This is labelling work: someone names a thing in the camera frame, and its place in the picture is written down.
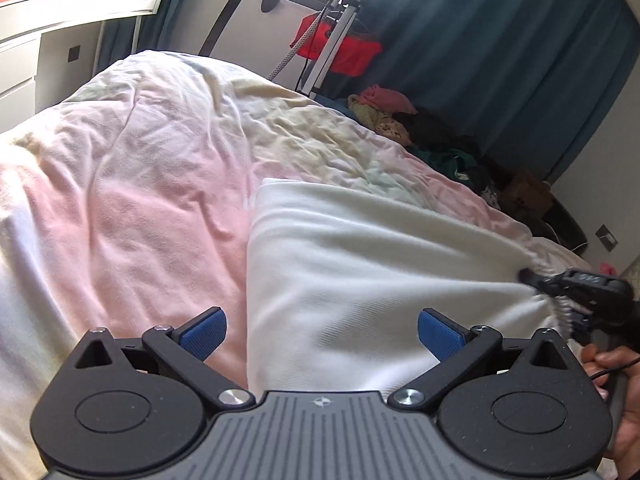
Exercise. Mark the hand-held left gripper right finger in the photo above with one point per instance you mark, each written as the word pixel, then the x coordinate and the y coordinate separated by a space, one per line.
pixel 440 335

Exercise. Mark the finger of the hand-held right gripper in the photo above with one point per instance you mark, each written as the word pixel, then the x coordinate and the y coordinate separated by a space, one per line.
pixel 542 281

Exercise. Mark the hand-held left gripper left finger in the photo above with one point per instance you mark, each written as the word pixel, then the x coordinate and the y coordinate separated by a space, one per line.
pixel 202 335

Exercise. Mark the cream white garment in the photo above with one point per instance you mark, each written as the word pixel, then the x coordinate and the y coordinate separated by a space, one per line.
pixel 360 270

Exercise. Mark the person's right hand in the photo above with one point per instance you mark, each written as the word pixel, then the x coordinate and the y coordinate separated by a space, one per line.
pixel 627 440

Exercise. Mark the black headboard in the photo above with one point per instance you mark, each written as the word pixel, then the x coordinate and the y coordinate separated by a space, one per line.
pixel 565 225

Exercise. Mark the brown paper bag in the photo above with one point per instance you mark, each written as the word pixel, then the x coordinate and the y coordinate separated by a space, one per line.
pixel 525 192

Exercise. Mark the black white patterned cloth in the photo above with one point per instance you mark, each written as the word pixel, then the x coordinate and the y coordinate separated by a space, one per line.
pixel 487 192

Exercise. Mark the green clothing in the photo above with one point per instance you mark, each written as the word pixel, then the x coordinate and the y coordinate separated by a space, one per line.
pixel 450 162

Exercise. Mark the pastel pink blanket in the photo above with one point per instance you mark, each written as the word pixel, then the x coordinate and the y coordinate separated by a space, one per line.
pixel 125 170

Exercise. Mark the black clothing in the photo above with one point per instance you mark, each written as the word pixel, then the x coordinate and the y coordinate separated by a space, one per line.
pixel 430 130

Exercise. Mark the orange patterned cloth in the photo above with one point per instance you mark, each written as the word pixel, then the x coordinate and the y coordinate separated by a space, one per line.
pixel 385 127

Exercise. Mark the blue curtain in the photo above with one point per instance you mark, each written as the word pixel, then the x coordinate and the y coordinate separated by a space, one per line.
pixel 170 25
pixel 500 50

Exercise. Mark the pink clothing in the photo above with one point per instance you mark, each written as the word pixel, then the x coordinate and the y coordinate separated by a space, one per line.
pixel 390 100

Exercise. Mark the blue clothing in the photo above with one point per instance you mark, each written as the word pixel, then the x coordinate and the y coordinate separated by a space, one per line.
pixel 335 105

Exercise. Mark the red cloth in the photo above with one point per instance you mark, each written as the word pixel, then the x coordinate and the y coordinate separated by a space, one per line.
pixel 355 55

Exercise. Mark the garment steamer stand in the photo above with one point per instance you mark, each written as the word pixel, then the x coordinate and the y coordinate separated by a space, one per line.
pixel 327 52

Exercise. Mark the white dressing table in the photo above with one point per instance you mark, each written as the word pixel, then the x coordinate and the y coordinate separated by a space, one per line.
pixel 50 25

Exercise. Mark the wall socket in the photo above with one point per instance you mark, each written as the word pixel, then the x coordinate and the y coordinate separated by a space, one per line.
pixel 606 236

